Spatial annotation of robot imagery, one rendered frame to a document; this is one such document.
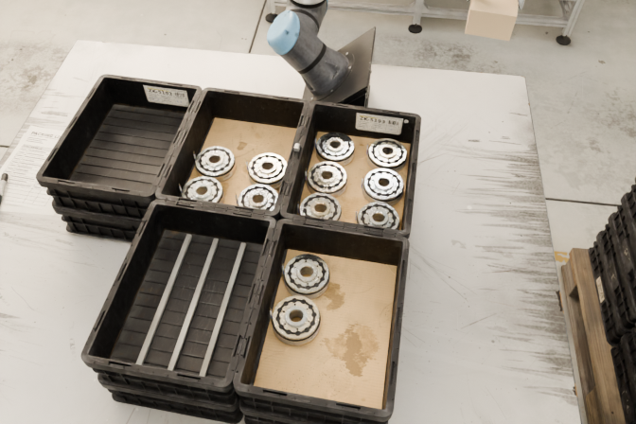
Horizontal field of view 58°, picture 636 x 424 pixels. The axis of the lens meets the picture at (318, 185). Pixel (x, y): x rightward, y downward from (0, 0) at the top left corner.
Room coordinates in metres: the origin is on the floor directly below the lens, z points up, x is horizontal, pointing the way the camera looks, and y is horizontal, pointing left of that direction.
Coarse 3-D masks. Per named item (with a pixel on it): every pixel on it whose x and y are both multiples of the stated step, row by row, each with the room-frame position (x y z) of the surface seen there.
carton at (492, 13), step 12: (480, 0) 1.37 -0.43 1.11; (492, 0) 1.37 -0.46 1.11; (504, 0) 1.37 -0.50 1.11; (516, 0) 1.37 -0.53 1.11; (468, 12) 1.39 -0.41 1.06; (480, 12) 1.32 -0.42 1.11; (492, 12) 1.31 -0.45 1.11; (504, 12) 1.32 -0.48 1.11; (516, 12) 1.32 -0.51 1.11; (468, 24) 1.33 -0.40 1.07; (480, 24) 1.32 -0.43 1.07; (492, 24) 1.31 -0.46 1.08; (504, 24) 1.30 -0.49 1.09; (492, 36) 1.31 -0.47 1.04; (504, 36) 1.30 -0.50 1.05
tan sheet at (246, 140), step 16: (224, 128) 1.16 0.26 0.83; (240, 128) 1.16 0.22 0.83; (256, 128) 1.16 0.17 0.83; (272, 128) 1.16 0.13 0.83; (288, 128) 1.17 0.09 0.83; (208, 144) 1.10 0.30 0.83; (224, 144) 1.10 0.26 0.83; (240, 144) 1.10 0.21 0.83; (256, 144) 1.10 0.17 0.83; (272, 144) 1.10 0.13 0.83; (288, 144) 1.10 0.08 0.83; (240, 160) 1.04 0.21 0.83; (192, 176) 0.98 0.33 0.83; (240, 176) 0.98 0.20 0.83; (224, 192) 0.93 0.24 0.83; (240, 192) 0.93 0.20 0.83
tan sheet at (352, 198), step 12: (324, 132) 1.15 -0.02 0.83; (360, 144) 1.11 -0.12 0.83; (408, 144) 1.11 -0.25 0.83; (312, 156) 1.06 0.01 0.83; (360, 156) 1.06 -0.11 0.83; (408, 156) 1.06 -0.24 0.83; (348, 168) 1.02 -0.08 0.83; (360, 168) 1.02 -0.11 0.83; (348, 180) 0.98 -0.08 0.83; (360, 180) 0.98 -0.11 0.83; (348, 192) 0.93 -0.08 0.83; (360, 192) 0.93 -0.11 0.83; (300, 204) 0.89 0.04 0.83; (348, 204) 0.89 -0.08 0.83; (360, 204) 0.89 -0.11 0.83; (396, 204) 0.90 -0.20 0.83; (348, 216) 0.86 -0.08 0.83
